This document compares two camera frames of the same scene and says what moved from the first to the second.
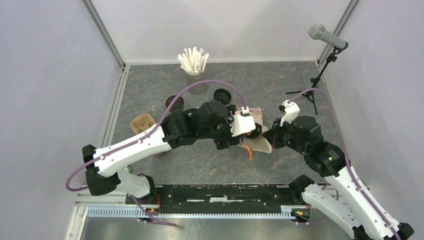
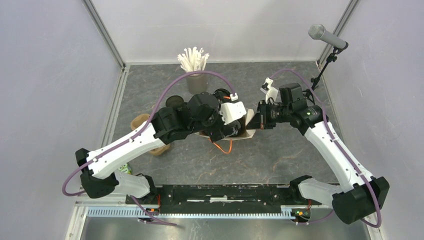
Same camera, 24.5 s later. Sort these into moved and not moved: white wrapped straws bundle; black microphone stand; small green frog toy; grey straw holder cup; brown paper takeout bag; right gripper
Moved: brown paper takeout bag; right gripper
Not moved: white wrapped straws bundle; black microphone stand; small green frog toy; grey straw holder cup
